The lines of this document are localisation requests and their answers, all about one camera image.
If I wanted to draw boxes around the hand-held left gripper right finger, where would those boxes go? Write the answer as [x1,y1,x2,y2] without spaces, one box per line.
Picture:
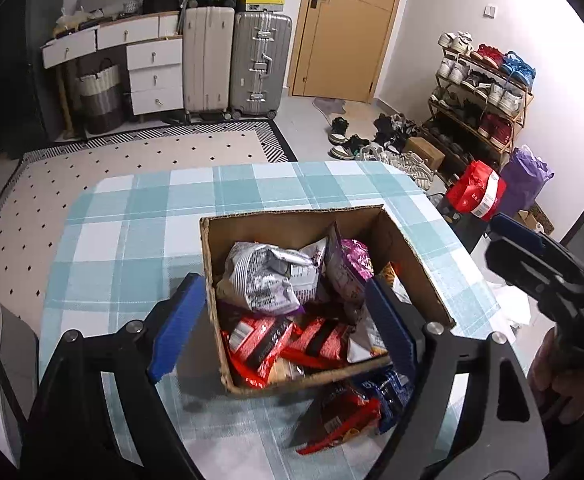
[364,275,553,480]

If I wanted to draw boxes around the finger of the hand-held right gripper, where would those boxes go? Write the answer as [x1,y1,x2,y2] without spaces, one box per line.
[492,213,584,286]
[487,237,580,306]

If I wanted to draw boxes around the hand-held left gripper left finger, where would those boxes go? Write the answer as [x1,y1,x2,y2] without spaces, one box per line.
[19,272,207,480]

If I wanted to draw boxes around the white red snack packet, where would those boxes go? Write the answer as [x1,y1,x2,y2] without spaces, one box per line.
[347,305,390,363]

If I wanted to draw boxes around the blue cookie packet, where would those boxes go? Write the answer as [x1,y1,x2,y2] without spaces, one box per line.
[357,367,415,436]

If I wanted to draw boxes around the small red snack packet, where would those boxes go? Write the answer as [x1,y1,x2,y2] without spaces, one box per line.
[282,317,357,371]

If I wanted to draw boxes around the purple grape candy bag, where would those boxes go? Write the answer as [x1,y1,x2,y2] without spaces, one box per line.
[329,222,374,303]

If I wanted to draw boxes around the red pink-cream cookie packet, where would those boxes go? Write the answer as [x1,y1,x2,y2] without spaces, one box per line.
[222,315,297,391]

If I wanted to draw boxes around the silver snack packet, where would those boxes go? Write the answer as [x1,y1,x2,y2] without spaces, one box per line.
[217,241,305,317]

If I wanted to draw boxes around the red brown-cookie packet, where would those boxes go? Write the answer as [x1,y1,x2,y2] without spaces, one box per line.
[297,385,383,456]

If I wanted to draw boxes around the white printed snack packet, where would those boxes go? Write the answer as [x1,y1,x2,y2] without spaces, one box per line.
[292,237,333,306]

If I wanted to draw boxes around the pale yellow cake packet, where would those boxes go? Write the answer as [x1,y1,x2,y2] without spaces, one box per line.
[267,357,305,383]

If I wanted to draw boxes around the brown cardboard box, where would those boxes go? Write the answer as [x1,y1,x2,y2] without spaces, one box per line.
[199,204,457,398]

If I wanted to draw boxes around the person's right hand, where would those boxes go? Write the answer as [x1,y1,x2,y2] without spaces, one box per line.
[527,330,584,423]

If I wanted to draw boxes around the white crumpled paper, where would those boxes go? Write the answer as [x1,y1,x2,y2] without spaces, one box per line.
[487,282,533,331]

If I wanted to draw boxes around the purple plastic bag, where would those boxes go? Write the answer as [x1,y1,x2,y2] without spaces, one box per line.
[499,145,555,218]

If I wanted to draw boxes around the red shopping bag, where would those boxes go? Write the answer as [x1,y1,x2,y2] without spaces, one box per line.
[446,160,508,221]

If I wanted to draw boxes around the checked teal white tablecloth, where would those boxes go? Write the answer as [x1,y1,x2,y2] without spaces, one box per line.
[39,160,528,480]

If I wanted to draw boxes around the wooden shoe rack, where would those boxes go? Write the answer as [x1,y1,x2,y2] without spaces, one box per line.
[427,32,535,171]

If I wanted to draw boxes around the small brown carton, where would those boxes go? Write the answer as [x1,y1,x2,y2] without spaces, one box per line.
[403,136,446,171]

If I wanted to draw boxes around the rows of racked sneakers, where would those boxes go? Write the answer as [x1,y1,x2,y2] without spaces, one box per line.
[432,31,537,148]

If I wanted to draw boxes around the pile of loose shoes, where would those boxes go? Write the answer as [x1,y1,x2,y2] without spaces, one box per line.
[328,112,437,191]

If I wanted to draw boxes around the beige dotted rug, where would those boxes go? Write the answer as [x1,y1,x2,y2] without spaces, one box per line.
[0,120,297,326]

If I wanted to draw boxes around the grey door mat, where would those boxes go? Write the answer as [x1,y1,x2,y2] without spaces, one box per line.
[313,97,350,118]

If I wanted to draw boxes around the woven laundry basket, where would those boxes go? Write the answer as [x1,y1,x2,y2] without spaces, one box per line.
[74,57,125,136]

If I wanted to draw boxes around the wooden door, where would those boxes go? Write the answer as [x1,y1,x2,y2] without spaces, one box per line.
[291,0,407,103]

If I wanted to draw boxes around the beige suitcase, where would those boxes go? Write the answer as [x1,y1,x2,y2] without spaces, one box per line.
[182,6,236,121]

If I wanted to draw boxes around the white dresser with drawers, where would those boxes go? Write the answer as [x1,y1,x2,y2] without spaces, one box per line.
[42,10,185,126]

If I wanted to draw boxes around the silver suitcase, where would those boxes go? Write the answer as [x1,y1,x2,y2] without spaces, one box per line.
[229,10,293,120]

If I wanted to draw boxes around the dark refrigerator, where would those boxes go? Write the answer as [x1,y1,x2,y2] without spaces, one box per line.
[0,0,67,161]

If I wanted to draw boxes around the yellow shoe box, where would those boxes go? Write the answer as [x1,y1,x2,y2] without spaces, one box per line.
[239,0,285,13]

